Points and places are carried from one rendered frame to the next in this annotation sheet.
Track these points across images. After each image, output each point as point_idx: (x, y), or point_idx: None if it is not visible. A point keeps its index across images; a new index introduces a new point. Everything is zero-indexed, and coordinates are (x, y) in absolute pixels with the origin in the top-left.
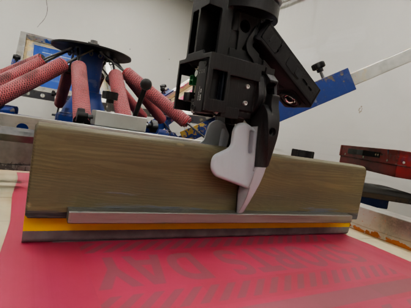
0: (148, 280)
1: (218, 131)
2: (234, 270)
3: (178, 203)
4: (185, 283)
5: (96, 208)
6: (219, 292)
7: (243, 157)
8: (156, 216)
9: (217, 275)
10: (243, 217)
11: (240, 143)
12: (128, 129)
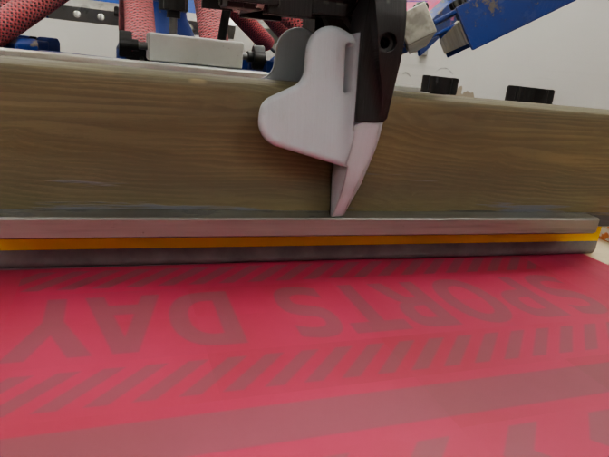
0: (106, 345)
1: (301, 52)
2: (296, 328)
3: (207, 199)
4: (176, 354)
5: (36, 211)
6: (236, 373)
7: (333, 102)
8: (155, 224)
9: (253, 338)
10: (343, 226)
11: (323, 72)
12: (210, 66)
